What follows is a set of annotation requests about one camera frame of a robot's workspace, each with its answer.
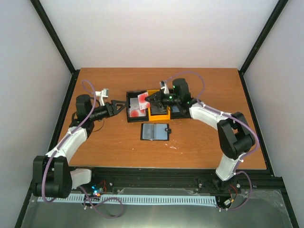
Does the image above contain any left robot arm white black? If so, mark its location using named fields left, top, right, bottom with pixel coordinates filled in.
left=32, top=94, right=127, bottom=203

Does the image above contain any yellow bin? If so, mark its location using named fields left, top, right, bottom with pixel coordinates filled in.
left=148, top=102, right=171, bottom=121

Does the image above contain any black bin left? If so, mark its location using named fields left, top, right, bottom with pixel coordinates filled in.
left=126, top=91, right=151, bottom=123

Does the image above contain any light blue cable duct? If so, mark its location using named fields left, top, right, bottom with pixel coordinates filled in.
left=37, top=192, right=218, bottom=206

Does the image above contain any left black frame post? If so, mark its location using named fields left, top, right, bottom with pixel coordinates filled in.
left=30, top=0, right=76, bottom=74

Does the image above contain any blue card stack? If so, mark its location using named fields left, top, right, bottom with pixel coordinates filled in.
left=171, top=106, right=180, bottom=113

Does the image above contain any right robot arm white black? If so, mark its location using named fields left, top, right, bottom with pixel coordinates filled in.
left=145, top=78, right=260, bottom=190

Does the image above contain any red white card stack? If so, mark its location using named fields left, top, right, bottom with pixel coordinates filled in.
left=129, top=97, right=146, bottom=118

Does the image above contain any black bin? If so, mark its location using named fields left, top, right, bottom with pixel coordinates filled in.
left=170, top=105, right=191, bottom=120
left=126, top=91, right=151, bottom=123

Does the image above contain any red circle white card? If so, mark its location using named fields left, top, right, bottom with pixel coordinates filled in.
left=137, top=92, right=151, bottom=110

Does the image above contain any dark card stack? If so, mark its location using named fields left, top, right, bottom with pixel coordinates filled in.
left=151, top=106, right=167, bottom=115

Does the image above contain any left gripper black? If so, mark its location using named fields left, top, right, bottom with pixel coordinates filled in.
left=89, top=100, right=128, bottom=122

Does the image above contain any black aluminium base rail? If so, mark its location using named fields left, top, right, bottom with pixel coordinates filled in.
left=32, top=166, right=285, bottom=198

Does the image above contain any black leather card holder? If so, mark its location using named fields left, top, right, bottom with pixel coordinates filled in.
left=140, top=123, right=172, bottom=141

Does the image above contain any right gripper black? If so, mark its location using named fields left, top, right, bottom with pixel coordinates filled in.
left=145, top=90, right=180, bottom=111

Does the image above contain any right black frame post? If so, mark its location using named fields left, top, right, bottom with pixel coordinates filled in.
left=238, top=0, right=289, bottom=76

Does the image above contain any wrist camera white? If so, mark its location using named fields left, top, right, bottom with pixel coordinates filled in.
left=95, top=88, right=109, bottom=106
left=160, top=81, right=170, bottom=94

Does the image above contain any black frame post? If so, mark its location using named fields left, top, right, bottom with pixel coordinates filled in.
left=238, top=0, right=289, bottom=76
left=30, top=0, right=76, bottom=74

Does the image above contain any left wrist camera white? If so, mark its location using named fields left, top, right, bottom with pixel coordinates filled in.
left=95, top=88, right=109, bottom=106

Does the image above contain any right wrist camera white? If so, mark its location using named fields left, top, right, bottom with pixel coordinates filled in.
left=160, top=81, right=170, bottom=94

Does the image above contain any black bin right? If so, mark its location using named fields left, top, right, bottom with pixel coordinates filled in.
left=170, top=105, right=191, bottom=120

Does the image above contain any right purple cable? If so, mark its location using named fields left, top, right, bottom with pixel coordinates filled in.
left=165, top=71, right=260, bottom=167

